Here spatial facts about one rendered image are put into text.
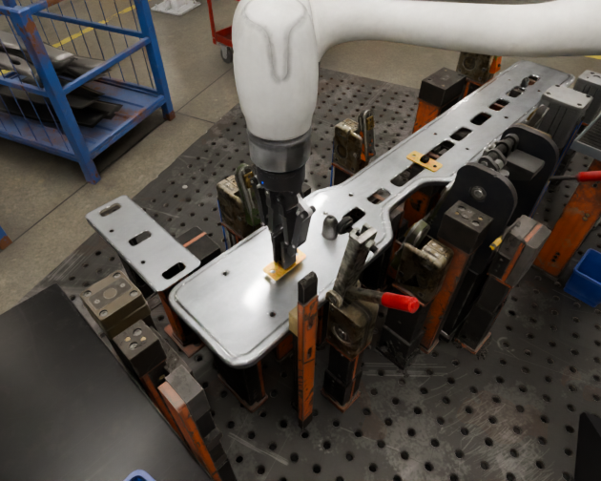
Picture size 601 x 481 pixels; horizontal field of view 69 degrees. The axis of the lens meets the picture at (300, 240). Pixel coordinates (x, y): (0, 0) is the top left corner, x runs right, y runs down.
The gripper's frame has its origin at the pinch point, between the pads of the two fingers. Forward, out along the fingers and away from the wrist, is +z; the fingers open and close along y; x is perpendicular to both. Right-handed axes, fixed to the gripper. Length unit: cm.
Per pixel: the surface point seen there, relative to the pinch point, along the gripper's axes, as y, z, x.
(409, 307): -26.1, -8.9, 0.7
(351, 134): 16.2, 1.1, -38.2
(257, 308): -3.3, 5.3, 9.9
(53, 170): 214, 105, -10
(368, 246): -17.9, -15.0, 0.6
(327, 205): 6.0, 5.3, -18.6
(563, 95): -16, -6, -78
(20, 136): 229, 86, -4
